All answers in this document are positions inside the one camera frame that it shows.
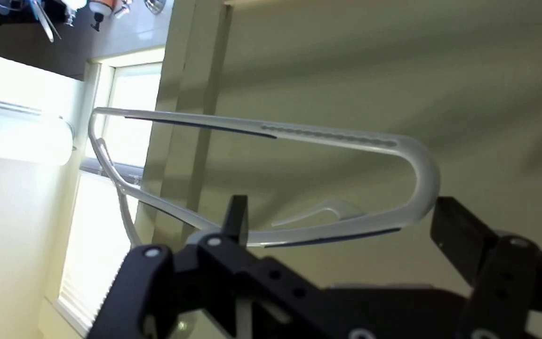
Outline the pale green cabinet door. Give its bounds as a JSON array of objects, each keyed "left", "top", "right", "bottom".
[{"left": 191, "top": 0, "right": 542, "bottom": 339}]

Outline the orange and white bottle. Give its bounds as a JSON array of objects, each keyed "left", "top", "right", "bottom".
[{"left": 88, "top": 0, "right": 114, "bottom": 32}]

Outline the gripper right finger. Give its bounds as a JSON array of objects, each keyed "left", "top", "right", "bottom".
[{"left": 430, "top": 196, "right": 542, "bottom": 339}]

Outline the silver utensil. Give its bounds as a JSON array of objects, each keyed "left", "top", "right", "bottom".
[{"left": 30, "top": 0, "right": 63, "bottom": 43}]

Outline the white plastic clothes hanger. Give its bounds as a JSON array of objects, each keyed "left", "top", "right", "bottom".
[{"left": 88, "top": 107, "right": 441, "bottom": 249}]

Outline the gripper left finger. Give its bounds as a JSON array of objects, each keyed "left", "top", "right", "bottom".
[{"left": 88, "top": 195, "right": 347, "bottom": 339}]

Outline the white roll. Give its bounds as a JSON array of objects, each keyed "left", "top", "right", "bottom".
[{"left": 0, "top": 97, "right": 75, "bottom": 166}]

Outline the window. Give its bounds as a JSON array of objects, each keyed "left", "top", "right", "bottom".
[{"left": 56, "top": 60, "right": 164, "bottom": 336}]

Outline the black appliance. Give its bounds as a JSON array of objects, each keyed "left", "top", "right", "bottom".
[{"left": 0, "top": 0, "right": 70, "bottom": 28}]

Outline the pale green cabinet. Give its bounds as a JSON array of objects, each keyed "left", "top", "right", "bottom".
[{"left": 132, "top": 0, "right": 542, "bottom": 339}]

